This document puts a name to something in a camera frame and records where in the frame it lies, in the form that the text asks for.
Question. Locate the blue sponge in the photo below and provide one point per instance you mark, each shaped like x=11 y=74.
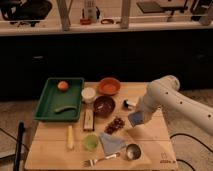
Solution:
x=135 y=119

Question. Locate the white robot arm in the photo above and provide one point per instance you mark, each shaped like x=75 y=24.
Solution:
x=165 y=92

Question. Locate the orange bowl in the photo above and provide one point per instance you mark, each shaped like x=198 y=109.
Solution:
x=109 y=86

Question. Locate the purple bowl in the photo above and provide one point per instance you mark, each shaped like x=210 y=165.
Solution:
x=104 y=106

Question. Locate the white cup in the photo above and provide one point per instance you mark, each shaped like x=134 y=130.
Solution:
x=88 y=94

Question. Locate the wooden block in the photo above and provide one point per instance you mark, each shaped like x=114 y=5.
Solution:
x=88 y=124

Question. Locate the bunch of dark grapes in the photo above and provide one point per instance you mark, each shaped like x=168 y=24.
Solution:
x=115 y=125

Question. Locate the orange fruit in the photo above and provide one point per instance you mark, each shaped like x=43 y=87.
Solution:
x=63 y=86

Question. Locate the green chili pepper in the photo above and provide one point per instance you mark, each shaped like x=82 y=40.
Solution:
x=64 y=108

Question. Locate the green tray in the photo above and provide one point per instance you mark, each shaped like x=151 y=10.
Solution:
x=52 y=98

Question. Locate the green cup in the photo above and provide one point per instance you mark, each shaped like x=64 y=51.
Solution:
x=90 y=142

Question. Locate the blue cloth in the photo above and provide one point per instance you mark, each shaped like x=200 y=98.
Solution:
x=111 y=144

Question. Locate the corn cob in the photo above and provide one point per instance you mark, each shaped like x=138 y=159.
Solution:
x=70 y=138

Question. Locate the metal cup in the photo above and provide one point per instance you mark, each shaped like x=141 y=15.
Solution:
x=133 y=152

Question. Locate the metal fork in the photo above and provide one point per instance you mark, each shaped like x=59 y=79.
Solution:
x=92 y=162

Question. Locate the black stand pole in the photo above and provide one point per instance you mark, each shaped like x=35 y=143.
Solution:
x=21 y=130

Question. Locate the black office chair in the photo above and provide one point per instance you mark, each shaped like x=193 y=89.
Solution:
x=30 y=12

